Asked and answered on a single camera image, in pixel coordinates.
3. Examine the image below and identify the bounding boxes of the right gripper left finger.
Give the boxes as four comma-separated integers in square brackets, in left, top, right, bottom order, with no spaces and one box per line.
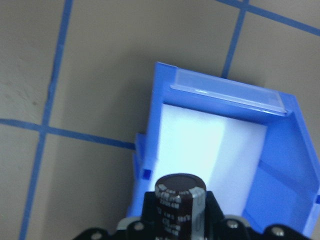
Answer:
[74,191,162,240]

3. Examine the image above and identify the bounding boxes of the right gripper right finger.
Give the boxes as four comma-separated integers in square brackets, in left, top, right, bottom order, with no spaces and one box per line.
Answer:
[204,191,308,240]

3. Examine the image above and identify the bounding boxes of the black cylindrical capacitor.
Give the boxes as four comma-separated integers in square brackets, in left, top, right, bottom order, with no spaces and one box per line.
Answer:
[154,173,206,240]

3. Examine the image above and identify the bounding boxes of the blue plastic bin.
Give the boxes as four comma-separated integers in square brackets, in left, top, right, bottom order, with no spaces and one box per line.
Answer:
[127,62,320,237]

